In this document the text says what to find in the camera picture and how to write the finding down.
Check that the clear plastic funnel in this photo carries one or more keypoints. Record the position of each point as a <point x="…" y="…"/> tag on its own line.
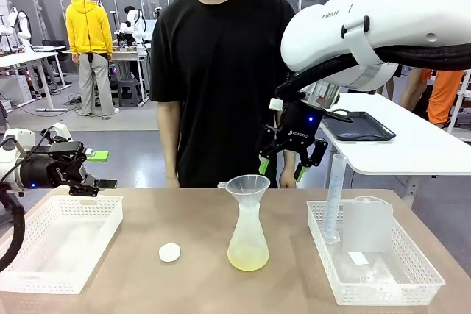
<point x="248" y="189"/>

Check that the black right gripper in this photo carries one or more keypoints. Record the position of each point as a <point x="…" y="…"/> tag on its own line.
<point x="298" y="123"/>

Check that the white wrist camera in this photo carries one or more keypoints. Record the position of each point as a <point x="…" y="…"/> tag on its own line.
<point x="275" y="104"/>
<point x="60" y="132"/>

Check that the white round flask cap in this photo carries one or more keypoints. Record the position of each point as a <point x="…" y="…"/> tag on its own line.
<point x="169" y="253"/>

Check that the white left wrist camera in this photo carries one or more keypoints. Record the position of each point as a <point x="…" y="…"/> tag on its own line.
<point x="60" y="132"/>

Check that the white perforated plastic basket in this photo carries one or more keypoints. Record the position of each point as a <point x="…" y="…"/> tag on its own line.
<point x="386" y="293"/>
<point x="37" y="282"/>

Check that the person's left forearm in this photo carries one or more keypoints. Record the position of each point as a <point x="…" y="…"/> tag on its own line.
<point x="289" y="161"/>

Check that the mannequin in orange clothes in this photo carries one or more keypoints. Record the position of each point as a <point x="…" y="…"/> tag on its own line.
<point x="445" y="97"/>

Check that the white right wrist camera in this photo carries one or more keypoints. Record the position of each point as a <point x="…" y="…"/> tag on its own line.
<point x="275" y="104"/>

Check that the person's left hand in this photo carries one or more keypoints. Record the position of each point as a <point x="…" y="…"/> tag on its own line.
<point x="287" y="180"/>

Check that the person in black t-shirt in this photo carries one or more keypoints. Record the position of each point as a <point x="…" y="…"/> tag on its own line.
<point x="221" y="71"/>

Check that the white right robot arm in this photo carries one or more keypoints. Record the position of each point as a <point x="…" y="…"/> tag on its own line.
<point x="368" y="23"/>

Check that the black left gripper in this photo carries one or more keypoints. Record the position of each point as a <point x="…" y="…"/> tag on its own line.
<point x="51" y="168"/>

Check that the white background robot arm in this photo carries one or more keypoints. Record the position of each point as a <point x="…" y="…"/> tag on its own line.
<point x="23" y="29"/>
<point x="139" y="27"/>

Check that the white side table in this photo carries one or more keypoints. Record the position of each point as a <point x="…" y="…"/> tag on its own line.
<point x="404" y="152"/>

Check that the clear plastic beaker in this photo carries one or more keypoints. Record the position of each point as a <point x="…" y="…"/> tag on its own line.
<point x="368" y="229"/>

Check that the person's right forearm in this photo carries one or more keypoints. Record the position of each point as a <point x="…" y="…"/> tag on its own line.
<point x="170" y="156"/>

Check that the black step stool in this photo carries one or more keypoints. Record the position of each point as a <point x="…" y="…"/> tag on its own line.
<point x="129" y="91"/>

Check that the person in yellow hoodie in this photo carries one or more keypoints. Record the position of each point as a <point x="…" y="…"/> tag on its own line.
<point x="88" y="27"/>

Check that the white workshop desk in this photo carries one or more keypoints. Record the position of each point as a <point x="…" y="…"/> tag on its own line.
<point x="125" y="54"/>
<point x="25" y="57"/>

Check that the translucent conical flask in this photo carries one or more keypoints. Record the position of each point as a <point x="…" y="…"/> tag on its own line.
<point x="248" y="251"/>

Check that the black plastic tray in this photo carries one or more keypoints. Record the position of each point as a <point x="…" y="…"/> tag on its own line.
<point x="368" y="128"/>

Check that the figure in blue floral dress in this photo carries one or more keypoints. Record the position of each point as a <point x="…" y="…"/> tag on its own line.
<point x="412" y="89"/>

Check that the clear plastic graduated cylinder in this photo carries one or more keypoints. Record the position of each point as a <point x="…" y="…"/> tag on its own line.
<point x="335" y="189"/>

